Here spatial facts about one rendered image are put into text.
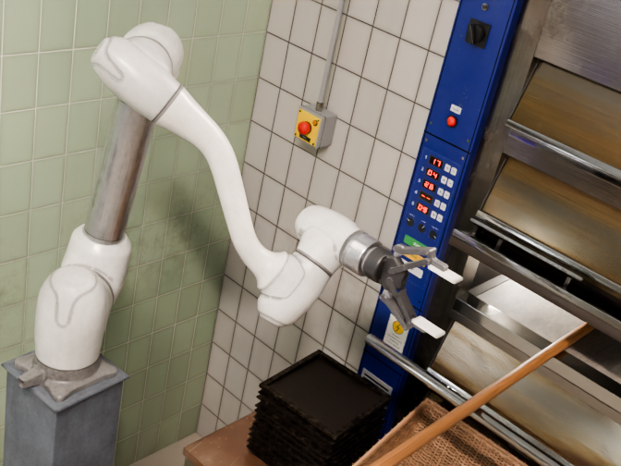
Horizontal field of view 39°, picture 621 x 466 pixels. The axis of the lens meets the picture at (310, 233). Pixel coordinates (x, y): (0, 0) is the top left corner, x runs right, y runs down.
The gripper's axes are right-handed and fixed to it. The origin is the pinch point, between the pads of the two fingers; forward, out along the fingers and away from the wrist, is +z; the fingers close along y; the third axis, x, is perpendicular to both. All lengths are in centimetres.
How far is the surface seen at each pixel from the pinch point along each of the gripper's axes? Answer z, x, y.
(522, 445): 19.8, -17.8, 32.3
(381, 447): -22, -31, 72
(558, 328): 0, -69, 31
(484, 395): 6.4, -20.3, 28.4
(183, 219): -116, -32, 46
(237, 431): -64, -18, 91
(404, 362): -15.1, -17.9, 32.1
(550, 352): 6, -52, 28
